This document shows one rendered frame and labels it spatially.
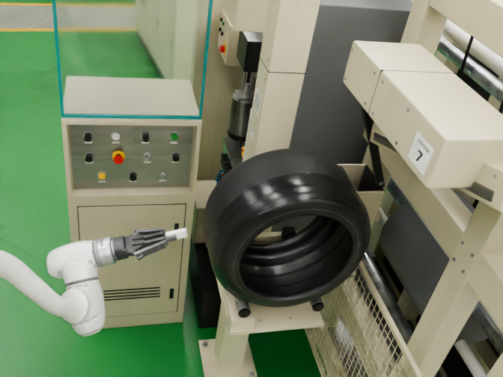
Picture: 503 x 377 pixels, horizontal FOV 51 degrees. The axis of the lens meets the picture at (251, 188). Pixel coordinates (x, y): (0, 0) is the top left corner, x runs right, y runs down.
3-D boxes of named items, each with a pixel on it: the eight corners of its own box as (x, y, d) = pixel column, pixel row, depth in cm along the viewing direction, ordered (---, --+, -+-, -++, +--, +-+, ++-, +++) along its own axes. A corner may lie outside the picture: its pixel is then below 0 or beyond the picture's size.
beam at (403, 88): (340, 81, 180) (351, 39, 171) (406, 84, 187) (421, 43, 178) (423, 190, 133) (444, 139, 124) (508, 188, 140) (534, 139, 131)
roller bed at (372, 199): (318, 218, 237) (334, 164, 220) (349, 217, 241) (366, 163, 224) (333, 249, 222) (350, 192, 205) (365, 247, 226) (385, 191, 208)
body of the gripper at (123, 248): (111, 250, 165) (141, 243, 166) (111, 232, 171) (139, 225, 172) (117, 266, 170) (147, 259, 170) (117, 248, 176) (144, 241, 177)
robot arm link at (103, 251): (93, 234, 171) (111, 230, 171) (101, 253, 176) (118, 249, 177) (92, 253, 164) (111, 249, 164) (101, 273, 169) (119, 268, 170)
